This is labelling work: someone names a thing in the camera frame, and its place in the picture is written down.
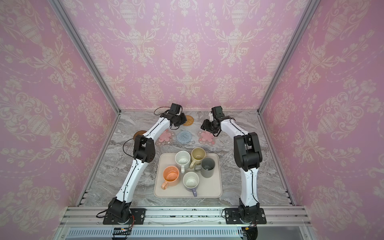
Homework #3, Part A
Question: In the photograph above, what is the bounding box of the aluminium left corner post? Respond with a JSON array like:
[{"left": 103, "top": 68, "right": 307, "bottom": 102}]
[{"left": 48, "top": 0, "right": 121, "bottom": 115}]

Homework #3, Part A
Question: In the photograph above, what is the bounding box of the beige silicone tray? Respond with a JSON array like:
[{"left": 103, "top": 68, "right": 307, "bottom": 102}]
[{"left": 154, "top": 153, "right": 223, "bottom": 198}]

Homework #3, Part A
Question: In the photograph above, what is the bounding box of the aluminium right corner post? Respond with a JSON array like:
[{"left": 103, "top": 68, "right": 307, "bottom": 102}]
[{"left": 258, "top": 0, "right": 321, "bottom": 115}]

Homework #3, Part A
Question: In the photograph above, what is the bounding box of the grey ceramic mug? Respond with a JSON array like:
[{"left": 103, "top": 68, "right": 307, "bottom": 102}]
[{"left": 195, "top": 158, "right": 216, "bottom": 178}]

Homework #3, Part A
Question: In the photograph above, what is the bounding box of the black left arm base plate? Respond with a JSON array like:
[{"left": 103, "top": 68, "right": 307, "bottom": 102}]
[{"left": 103, "top": 208, "right": 146, "bottom": 225}]

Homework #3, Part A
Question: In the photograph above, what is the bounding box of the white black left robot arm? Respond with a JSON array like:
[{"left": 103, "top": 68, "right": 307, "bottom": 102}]
[{"left": 106, "top": 111, "right": 187, "bottom": 225}]

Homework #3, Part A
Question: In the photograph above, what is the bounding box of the aluminium front frame rail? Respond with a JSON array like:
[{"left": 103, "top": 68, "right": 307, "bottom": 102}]
[{"left": 54, "top": 206, "right": 316, "bottom": 240}]

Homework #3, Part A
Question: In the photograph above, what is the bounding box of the orange ceramic mug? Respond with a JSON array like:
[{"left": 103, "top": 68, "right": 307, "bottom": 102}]
[{"left": 161, "top": 166, "right": 180, "bottom": 190}]

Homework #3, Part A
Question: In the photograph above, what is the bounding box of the woven rattan round coaster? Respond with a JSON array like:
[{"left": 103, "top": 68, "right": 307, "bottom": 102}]
[{"left": 184, "top": 115, "right": 194, "bottom": 126}]

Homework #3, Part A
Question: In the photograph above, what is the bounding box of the brown wooden round coaster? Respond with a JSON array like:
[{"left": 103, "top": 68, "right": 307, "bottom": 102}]
[{"left": 133, "top": 130, "right": 146, "bottom": 140}]

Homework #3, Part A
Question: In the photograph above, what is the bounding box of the blue round woven coaster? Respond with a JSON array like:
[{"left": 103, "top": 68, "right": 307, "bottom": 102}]
[{"left": 177, "top": 131, "right": 192, "bottom": 145}]

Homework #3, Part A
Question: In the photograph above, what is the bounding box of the aluminium corner post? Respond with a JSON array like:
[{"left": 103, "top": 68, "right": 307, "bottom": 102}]
[
  {"left": 258, "top": 0, "right": 321, "bottom": 115},
  {"left": 48, "top": 0, "right": 121, "bottom": 115}
]

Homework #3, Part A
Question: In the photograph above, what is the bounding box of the yellow beige ceramic mug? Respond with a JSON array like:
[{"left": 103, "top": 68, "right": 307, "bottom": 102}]
[{"left": 190, "top": 148, "right": 206, "bottom": 169}]

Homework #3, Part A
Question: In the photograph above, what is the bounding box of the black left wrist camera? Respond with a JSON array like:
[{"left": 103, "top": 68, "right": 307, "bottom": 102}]
[{"left": 168, "top": 103, "right": 183, "bottom": 115}]

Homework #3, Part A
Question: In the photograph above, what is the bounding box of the white ceramic mug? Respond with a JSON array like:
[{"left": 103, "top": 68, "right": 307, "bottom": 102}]
[{"left": 175, "top": 151, "right": 191, "bottom": 174}]

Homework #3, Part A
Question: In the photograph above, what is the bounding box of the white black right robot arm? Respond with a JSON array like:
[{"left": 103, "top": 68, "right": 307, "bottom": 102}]
[{"left": 201, "top": 119, "right": 263, "bottom": 223}]

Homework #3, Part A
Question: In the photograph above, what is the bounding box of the pink flower silicone coaster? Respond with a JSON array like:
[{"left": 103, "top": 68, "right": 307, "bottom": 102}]
[{"left": 156, "top": 129, "right": 174, "bottom": 146}]

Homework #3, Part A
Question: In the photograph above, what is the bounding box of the white mug purple handle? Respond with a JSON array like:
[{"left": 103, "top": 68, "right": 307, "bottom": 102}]
[{"left": 183, "top": 172, "right": 200, "bottom": 197}]

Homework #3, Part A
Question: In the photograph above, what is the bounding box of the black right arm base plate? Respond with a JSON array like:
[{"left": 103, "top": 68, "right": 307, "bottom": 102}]
[{"left": 224, "top": 208, "right": 267, "bottom": 225}]

